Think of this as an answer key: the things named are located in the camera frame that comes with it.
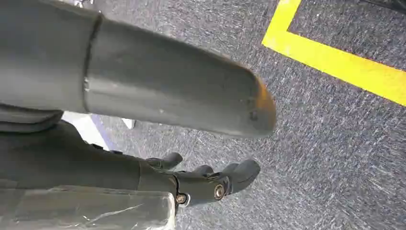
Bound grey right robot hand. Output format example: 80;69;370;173
0;0;277;208

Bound yellow tape strip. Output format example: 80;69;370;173
261;0;406;107

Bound grey plastic-wrapped block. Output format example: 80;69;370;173
0;186;176;230

